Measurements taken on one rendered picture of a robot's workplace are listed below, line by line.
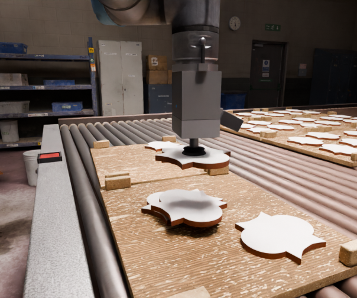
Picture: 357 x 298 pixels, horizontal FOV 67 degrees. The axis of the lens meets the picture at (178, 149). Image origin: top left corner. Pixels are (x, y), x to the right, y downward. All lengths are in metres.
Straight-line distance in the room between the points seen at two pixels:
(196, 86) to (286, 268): 0.29
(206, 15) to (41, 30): 5.62
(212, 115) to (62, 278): 0.32
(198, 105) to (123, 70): 5.02
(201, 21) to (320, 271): 0.38
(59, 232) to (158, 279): 0.24
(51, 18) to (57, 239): 5.62
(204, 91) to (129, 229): 0.26
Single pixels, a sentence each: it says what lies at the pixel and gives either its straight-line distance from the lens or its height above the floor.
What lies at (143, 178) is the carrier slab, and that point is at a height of 0.94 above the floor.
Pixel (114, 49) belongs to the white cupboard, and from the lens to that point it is 5.42.
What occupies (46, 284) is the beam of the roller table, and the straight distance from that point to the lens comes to 0.45.
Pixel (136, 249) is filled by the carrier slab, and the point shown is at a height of 0.94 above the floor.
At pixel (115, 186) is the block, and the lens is 0.65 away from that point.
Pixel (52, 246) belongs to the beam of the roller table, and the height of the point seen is 0.92.
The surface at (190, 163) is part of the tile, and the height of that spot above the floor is 1.05.
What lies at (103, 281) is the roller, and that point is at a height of 0.91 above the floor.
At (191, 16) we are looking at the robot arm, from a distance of 0.44.
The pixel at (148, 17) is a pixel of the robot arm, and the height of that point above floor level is 1.27.
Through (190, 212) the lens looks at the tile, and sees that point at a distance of 0.47.
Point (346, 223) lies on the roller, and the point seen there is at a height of 0.92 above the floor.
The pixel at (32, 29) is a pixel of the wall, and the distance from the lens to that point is 6.01.
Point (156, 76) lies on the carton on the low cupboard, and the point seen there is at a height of 1.27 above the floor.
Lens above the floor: 1.18
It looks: 14 degrees down
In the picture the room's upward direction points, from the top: straight up
